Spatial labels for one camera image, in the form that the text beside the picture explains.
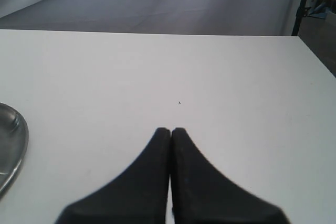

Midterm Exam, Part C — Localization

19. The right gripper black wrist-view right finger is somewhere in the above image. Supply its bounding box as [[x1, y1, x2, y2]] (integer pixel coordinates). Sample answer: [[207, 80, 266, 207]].
[[170, 128, 289, 223]]

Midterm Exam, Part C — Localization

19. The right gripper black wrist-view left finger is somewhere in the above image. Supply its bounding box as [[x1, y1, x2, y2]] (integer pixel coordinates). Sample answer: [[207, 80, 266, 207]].
[[56, 127, 171, 223]]

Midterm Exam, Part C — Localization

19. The round stainless steel plate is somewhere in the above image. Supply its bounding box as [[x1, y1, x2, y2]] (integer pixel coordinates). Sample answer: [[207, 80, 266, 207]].
[[1, 103, 29, 197]]

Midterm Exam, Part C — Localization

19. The grey backdrop cloth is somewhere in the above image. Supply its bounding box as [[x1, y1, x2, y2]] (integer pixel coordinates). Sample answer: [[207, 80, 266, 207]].
[[1, 0, 300, 36]]

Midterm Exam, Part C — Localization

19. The black stand pole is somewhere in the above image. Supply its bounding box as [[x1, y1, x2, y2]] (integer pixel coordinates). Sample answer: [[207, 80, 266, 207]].
[[291, 0, 307, 36]]

